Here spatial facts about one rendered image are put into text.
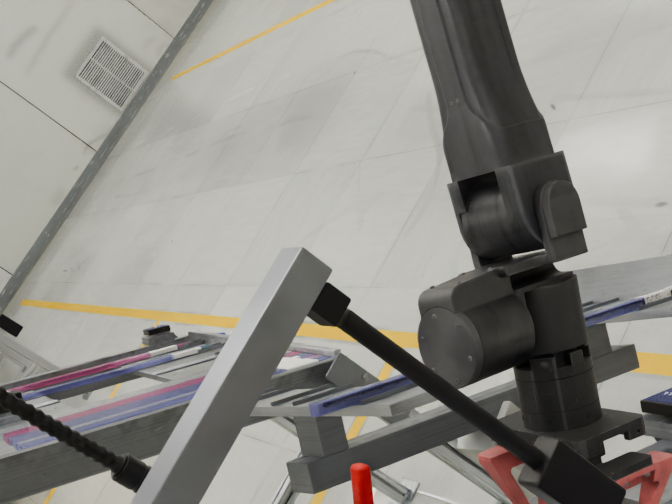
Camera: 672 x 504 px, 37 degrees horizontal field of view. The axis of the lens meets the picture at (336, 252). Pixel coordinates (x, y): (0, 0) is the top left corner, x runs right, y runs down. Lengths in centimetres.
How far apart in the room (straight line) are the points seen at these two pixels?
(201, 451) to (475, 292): 38
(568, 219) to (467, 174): 8
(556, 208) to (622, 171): 205
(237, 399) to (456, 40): 43
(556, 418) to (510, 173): 18
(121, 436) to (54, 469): 10
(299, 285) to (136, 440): 118
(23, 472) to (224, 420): 115
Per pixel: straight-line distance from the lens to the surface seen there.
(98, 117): 849
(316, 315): 35
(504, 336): 68
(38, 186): 830
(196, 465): 33
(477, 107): 71
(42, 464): 148
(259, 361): 34
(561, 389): 73
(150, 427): 151
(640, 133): 281
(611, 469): 71
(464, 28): 72
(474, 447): 110
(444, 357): 69
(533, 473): 42
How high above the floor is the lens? 148
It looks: 23 degrees down
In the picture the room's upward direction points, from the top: 53 degrees counter-clockwise
